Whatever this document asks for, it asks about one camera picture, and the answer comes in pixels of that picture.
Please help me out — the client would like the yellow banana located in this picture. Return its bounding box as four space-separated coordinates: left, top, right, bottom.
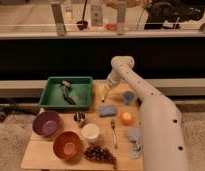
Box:
99 84 109 102

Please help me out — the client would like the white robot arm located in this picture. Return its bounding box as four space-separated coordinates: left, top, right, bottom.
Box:
107 56 189 171

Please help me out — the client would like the blue cup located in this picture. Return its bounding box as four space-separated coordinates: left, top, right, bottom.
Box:
123 91 134 105

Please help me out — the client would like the small metal cup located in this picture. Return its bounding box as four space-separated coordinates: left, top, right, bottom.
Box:
74 112 85 127

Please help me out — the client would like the white cup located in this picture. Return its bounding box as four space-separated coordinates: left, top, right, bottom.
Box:
81 123 100 143

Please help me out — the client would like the blue sponge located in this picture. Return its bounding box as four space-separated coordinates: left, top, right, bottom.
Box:
99 106 117 117

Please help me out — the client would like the green plastic tray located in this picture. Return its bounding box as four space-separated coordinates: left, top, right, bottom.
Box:
39 76 92 110

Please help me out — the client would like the orange fruit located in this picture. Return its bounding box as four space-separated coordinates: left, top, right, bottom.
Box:
120 112 133 125

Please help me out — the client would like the dark tool in tray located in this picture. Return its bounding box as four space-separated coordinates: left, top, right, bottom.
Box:
60 80 76 105

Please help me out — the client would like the wooden board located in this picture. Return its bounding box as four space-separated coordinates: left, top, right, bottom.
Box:
21 82 143 171

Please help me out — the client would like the grey crumpled cloth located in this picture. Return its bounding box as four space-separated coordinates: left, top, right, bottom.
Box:
124 128 141 159

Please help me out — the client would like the bunch of dark grapes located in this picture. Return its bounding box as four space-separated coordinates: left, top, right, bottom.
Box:
84 146 117 169

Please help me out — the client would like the purple bowl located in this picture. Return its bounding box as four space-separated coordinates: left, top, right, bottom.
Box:
32 110 60 137

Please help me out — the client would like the orange bowl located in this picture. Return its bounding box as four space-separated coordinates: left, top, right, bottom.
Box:
53 131 82 161

